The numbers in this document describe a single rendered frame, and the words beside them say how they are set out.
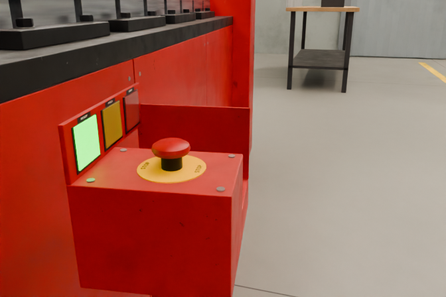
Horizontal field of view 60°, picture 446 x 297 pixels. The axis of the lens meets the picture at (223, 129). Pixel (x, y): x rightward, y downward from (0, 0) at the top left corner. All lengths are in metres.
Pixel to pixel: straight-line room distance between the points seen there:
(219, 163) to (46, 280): 0.36
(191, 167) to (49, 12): 0.52
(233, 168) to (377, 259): 1.32
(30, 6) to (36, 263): 0.44
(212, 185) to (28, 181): 0.30
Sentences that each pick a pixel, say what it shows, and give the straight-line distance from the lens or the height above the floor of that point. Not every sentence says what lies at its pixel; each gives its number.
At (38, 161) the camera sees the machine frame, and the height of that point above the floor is 0.73.
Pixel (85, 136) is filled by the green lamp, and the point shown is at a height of 0.82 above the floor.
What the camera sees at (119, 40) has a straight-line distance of 0.83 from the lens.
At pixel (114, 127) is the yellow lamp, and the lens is 0.47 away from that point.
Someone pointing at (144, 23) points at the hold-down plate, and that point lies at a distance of 1.13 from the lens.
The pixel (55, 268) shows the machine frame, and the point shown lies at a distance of 0.69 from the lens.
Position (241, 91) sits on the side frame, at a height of 0.44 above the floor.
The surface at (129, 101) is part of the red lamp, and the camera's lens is 0.51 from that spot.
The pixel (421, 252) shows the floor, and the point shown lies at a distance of 1.80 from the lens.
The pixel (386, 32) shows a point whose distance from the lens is 7.67.
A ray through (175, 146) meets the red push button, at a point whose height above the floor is 0.81.
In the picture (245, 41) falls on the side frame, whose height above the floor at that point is 0.74.
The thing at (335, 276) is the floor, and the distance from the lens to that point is 1.56.
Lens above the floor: 0.94
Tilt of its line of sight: 18 degrees down
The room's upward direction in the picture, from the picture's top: straight up
